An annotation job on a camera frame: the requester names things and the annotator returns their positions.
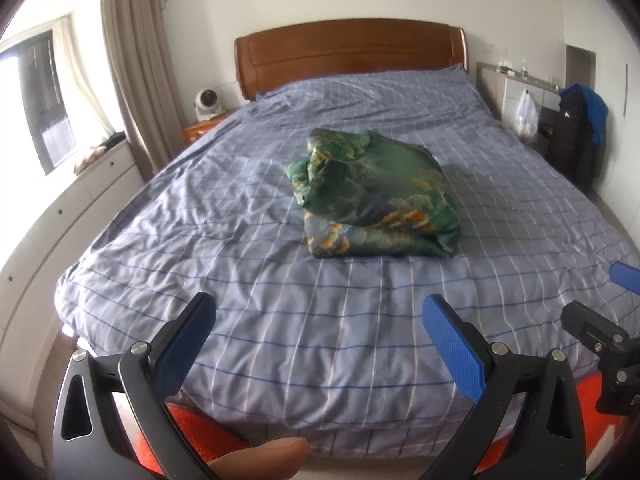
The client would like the window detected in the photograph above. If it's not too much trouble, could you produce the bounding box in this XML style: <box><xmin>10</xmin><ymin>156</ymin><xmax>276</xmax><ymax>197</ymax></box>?
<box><xmin>0</xmin><ymin>30</ymin><xmax>78</xmax><ymax>176</ymax></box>

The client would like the white desk fan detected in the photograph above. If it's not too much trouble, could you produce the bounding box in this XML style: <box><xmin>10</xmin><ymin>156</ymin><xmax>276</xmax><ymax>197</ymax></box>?
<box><xmin>194</xmin><ymin>88</ymin><xmax>223</xmax><ymax>122</ymax></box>

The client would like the person's left hand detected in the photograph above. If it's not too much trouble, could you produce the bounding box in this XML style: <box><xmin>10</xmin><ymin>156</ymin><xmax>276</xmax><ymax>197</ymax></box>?
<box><xmin>207</xmin><ymin>437</ymin><xmax>309</xmax><ymax>480</ymax></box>

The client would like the white wardrobe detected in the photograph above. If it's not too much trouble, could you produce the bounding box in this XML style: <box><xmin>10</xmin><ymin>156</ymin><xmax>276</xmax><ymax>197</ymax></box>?
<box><xmin>597</xmin><ymin>10</ymin><xmax>640</xmax><ymax>241</ymax></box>

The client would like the white sheer curtain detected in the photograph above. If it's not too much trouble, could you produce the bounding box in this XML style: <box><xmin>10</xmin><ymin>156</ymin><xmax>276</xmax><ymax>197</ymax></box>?
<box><xmin>52</xmin><ymin>15</ymin><xmax>131</xmax><ymax>141</ymax></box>

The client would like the white plastic bag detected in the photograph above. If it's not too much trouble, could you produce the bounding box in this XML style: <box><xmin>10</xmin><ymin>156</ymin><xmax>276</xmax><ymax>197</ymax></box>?
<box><xmin>515</xmin><ymin>89</ymin><xmax>540</xmax><ymax>141</ymax></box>

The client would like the black jacket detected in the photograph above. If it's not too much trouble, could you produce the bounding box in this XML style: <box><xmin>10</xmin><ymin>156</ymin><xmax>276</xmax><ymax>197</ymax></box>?
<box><xmin>545</xmin><ymin>85</ymin><xmax>601</xmax><ymax>193</ymax></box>

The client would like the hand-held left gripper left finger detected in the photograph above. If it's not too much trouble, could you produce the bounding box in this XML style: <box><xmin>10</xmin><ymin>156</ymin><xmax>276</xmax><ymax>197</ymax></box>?
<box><xmin>52</xmin><ymin>291</ymin><xmax>221</xmax><ymax>480</ymax></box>

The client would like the beige curtain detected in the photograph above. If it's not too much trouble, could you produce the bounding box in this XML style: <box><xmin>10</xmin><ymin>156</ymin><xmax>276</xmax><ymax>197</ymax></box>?
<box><xmin>100</xmin><ymin>0</ymin><xmax>186</xmax><ymax>183</ymax></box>

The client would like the grey bedside shelf unit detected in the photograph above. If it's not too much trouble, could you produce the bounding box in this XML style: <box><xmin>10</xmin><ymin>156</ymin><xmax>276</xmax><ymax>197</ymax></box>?
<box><xmin>476</xmin><ymin>61</ymin><xmax>566</xmax><ymax>151</ymax></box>

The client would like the bed with blue checked sheet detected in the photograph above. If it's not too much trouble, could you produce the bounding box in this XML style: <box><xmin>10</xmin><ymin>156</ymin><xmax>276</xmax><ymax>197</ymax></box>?
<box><xmin>54</xmin><ymin>63</ymin><xmax>640</xmax><ymax>458</ymax></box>

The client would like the wooden headboard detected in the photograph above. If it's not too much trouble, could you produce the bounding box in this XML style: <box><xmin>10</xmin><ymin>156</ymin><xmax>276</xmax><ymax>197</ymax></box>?
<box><xmin>234</xmin><ymin>18</ymin><xmax>468</xmax><ymax>106</ymax></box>

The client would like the white window cabinet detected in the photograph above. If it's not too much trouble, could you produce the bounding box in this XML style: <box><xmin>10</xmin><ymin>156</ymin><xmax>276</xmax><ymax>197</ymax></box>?
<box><xmin>0</xmin><ymin>132</ymin><xmax>146</xmax><ymax>411</ymax></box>

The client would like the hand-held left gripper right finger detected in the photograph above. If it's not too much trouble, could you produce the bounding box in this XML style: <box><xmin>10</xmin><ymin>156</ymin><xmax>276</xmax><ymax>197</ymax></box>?
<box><xmin>422</xmin><ymin>294</ymin><xmax>586</xmax><ymax>480</ymax></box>

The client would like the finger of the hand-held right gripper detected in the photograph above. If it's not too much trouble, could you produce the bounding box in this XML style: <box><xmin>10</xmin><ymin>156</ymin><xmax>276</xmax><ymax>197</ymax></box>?
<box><xmin>610</xmin><ymin>261</ymin><xmax>640</xmax><ymax>296</ymax></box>
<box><xmin>560</xmin><ymin>301</ymin><xmax>640</xmax><ymax>416</ymax></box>

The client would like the green patterned garment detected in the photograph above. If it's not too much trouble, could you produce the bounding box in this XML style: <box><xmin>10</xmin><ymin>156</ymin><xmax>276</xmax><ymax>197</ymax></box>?
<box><xmin>284</xmin><ymin>128</ymin><xmax>462</xmax><ymax>260</ymax></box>

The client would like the brown item on sill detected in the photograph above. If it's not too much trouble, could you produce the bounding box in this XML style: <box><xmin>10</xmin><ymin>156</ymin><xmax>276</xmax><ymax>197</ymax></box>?
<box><xmin>74</xmin><ymin>144</ymin><xmax>108</xmax><ymax>176</ymax></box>

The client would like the orange wooden nightstand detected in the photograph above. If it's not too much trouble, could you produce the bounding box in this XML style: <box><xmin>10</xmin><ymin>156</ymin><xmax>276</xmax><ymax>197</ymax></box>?
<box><xmin>181</xmin><ymin>107</ymin><xmax>246</xmax><ymax>148</ymax></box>

